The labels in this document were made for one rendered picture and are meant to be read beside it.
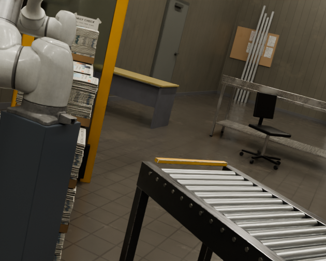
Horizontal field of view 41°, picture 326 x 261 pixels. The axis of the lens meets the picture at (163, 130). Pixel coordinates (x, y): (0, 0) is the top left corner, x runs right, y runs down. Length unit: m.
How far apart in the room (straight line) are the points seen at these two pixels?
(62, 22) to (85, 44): 1.01
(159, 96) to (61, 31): 4.42
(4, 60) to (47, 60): 0.14
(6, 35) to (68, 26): 0.58
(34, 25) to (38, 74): 0.62
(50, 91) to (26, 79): 0.09
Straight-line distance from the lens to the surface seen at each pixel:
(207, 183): 1.98
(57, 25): 2.11
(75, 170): 2.05
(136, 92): 6.64
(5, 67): 1.54
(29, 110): 1.55
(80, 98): 2.25
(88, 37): 3.10
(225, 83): 6.89
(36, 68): 1.52
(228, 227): 1.57
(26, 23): 2.11
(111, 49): 3.64
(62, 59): 1.52
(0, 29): 1.58
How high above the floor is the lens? 1.38
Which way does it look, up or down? 12 degrees down
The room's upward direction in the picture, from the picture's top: 14 degrees clockwise
